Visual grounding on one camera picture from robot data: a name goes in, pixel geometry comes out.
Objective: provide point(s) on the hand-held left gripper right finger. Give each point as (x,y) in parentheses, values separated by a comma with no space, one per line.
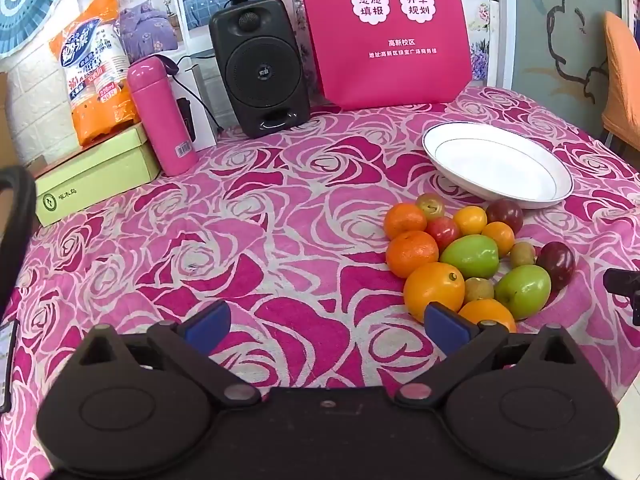
(447,327)

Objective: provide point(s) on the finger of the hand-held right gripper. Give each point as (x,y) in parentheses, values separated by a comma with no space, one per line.
(622,282)

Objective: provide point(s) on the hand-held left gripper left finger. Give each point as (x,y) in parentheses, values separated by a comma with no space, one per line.
(207,322)

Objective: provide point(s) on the dark red plum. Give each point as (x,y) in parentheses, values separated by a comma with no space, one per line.
(556,265)
(506,215)

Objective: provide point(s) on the green apple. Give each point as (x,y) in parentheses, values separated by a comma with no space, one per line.
(470,257)
(522,292)

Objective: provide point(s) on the tangerine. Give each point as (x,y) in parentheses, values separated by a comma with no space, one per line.
(404,221)
(411,255)

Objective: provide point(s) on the small smooth orange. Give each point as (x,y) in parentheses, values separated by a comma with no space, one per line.
(499,239)
(470,221)

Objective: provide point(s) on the white plate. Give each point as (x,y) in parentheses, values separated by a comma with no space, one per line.
(497,165)

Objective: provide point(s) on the large smooth orange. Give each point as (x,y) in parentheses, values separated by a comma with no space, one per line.
(433,291)

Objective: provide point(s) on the medium smooth orange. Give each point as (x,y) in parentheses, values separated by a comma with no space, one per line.
(490,312)

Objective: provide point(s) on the brown kiwi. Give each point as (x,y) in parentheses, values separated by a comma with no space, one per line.
(479,291)
(522,255)

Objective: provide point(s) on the small red apple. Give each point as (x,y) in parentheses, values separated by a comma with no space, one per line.
(443,233)

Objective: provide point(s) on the pink rose tablecloth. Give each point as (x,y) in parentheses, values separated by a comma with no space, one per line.
(300,240)

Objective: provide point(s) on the green cardboard box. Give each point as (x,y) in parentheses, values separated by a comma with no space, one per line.
(95,175)

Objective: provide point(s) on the orange chair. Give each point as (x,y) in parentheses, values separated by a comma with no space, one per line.
(620,75)

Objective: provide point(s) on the white box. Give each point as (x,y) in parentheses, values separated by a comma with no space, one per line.
(197,110)

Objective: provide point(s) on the pink thermos bottle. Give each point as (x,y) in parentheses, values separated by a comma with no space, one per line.
(160,115)

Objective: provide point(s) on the black speaker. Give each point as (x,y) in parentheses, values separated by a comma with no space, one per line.
(260,75)

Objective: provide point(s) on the cartoon painted glass door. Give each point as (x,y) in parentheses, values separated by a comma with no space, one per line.
(565,35)

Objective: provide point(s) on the pink tote bag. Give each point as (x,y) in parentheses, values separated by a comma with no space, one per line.
(390,60)

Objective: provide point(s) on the orange paper cup package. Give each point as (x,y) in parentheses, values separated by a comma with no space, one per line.
(95,70)

